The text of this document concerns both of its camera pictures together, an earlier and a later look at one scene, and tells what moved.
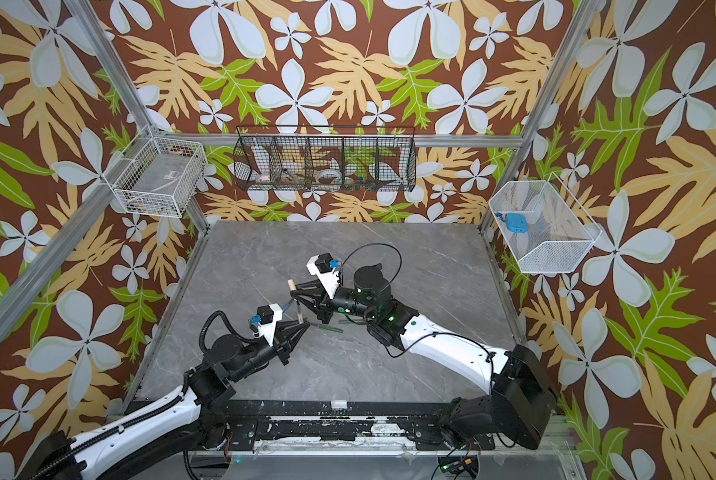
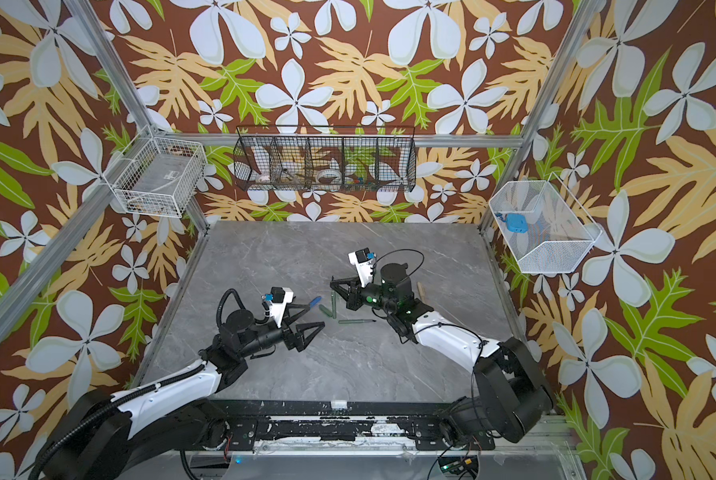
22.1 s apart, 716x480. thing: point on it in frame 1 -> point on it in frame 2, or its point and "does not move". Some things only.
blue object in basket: [515, 222] does not move
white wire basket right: [559, 232] does not move
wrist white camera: [321, 266] -> [364, 262]
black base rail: [342, 426] does not move
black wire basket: [324, 158] does not move
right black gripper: [323, 299] -> [358, 294]
